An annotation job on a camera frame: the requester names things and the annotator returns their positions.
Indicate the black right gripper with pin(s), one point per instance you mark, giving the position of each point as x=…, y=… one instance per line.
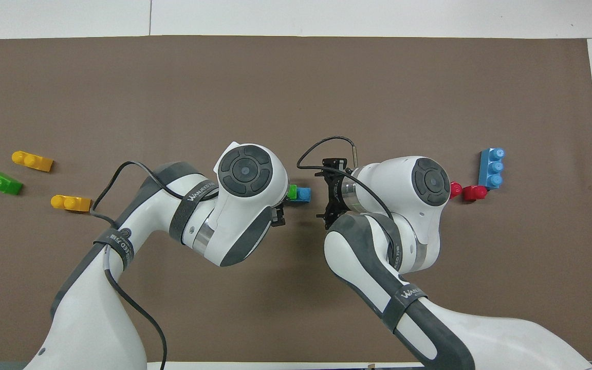
x=338, y=192

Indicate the blue three-stud block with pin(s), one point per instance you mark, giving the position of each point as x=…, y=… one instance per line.
x=303, y=195
x=491, y=167

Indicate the green two-stud block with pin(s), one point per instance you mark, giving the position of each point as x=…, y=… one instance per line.
x=292, y=192
x=0, y=183

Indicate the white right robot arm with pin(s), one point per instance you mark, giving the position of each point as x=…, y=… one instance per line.
x=429, y=180

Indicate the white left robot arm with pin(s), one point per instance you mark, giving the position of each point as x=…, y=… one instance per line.
x=244, y=169

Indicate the red single-stud block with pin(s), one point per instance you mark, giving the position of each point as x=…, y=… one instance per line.
x=456, y=190
x=474, y=193

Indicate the yellow two-stud block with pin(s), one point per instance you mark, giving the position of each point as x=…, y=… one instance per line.
x=72, y=204
x=34, y=162

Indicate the brown table mat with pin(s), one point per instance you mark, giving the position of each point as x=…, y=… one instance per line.
x=296, y=77

